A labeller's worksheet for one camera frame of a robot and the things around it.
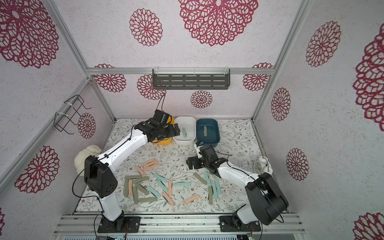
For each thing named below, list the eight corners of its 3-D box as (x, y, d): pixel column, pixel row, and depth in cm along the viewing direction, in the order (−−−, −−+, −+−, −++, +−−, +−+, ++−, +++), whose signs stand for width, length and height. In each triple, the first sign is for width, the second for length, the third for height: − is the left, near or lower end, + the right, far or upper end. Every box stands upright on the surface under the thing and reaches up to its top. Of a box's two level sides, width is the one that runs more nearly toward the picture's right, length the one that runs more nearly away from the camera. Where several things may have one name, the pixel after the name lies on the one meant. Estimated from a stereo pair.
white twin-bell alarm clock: (256, 181, 91) (264, 171, 80) (252, 167, 97) (259, 156, 86) (263, 181, 91) (273, 171, 80) (259, 167, 97) (267, 156, 86)
